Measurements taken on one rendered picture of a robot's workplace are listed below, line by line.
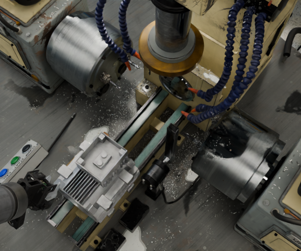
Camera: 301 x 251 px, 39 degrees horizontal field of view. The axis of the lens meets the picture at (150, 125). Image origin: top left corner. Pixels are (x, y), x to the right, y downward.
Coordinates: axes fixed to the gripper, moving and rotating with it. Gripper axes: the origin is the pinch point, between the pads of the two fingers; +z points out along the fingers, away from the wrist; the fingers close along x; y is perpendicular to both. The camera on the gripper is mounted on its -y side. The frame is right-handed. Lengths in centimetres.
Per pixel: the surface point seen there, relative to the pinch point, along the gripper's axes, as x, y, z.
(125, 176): -13.6, 14.4, 9.7
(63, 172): 1.9, 5.3, 4.4
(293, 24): -17, 98, 133
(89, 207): -11.8, 3.1, 1.2
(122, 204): -13.7, -1.5, 29.9
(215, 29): -9, 66, 22
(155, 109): -3, 32, 38
